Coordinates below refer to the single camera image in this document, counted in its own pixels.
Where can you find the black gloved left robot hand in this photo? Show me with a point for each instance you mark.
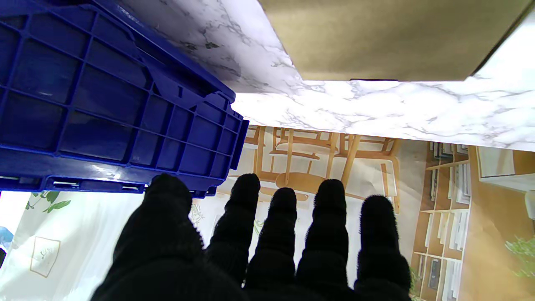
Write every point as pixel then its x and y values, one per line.
pixel 167 251

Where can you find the small labelled cardboard package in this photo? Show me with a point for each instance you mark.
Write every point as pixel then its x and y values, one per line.
pixel 376 37

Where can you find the blue plastic turnover box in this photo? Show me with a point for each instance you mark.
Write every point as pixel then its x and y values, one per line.
pixel 83 83

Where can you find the printed room scene backdrop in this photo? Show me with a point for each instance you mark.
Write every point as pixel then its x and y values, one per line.
pixel 493 234

